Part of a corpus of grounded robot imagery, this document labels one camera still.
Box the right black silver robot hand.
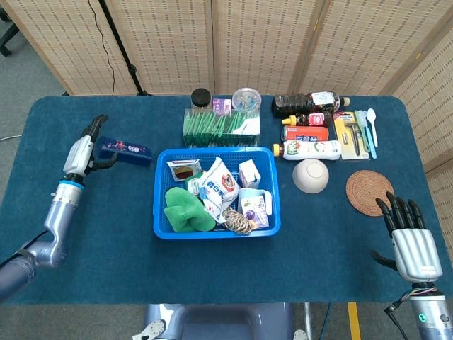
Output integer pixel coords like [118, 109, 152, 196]
[370, 191, 444, 283]

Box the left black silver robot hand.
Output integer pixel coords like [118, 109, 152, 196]
[62, 114, 120, 177]

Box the long dark blue box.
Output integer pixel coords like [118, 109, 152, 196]
[96, 136, 154, 166]

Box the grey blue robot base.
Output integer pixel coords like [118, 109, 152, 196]
[132, 302, 309, 340]

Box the white red food box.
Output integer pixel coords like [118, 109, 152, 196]
[166, 158, 202, 182]

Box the clear box of green sachets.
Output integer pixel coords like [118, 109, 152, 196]
[182, 108, 262, 148]

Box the small purple box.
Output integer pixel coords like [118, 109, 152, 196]
[212, 98, 233, 116]

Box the blue table cloth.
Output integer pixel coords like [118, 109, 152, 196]
[0, 95, 453, 305]

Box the round woven coaster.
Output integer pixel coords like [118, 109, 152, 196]
[345, 169, 396, 217]

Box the black tripod stand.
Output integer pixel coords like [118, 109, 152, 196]
[98, 0, 153, 96]

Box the light blue brush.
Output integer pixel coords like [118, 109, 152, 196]
[355, 109, 378, 159]

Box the small green white packet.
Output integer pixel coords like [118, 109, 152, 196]
[185, 172, 205, 198]

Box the green plush toy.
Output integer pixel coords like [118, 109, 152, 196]
[164, 187, 217, 234]

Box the grey metal table leg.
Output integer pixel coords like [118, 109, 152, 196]
[302, 302, 314, 337]

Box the beige bowl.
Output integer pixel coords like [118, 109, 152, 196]
[292, 158, 330, 194]

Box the yellow razor blister pack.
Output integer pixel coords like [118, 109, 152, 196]
[333, 111, 371, 161]

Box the jar with black lid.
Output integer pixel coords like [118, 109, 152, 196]
[190, 88, 212, 109]

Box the black furniture piece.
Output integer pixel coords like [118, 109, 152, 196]
[0, 6, 21, 57]

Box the white snack bag blue text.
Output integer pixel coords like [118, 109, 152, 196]
[197, 157, 241, 225]

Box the white plastic spoon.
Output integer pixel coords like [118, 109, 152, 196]
[367, 108, 379, 148]

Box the white bottle yellow cap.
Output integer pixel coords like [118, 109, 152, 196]
[271, 140, 343, 162]

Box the blue plastic basket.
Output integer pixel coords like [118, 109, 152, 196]
[152, 147, 282, 241]

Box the orange red drink can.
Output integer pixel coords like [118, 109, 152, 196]
[281, 125, 330, 142]

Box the purple white drink carton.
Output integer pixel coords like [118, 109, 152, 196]
[240, 196, 270, 230]

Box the small dark bottle yellow cap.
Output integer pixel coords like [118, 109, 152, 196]
[281, 112, 334, 128]

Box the small white carton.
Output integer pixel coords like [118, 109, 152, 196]
[238, 159, 262, 190]

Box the ball of twine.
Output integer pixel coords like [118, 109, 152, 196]
[222, 208, 254, 235]

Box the white mug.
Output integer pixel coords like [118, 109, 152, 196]
[237, 188, 273, 217]

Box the clear round clip container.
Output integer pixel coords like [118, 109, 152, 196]
[232, 87, 262, 113]

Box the large dark tea bottle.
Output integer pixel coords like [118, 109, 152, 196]
[271, 91, 352, 120]

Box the blue floor cable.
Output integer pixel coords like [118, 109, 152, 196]
[320, 302, 333, 340]

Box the black hanging cable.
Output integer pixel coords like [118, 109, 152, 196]
[87, 0, 116, 96]

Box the teal plastic handle utensil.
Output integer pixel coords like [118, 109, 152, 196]
[362, 119, 372, 152]

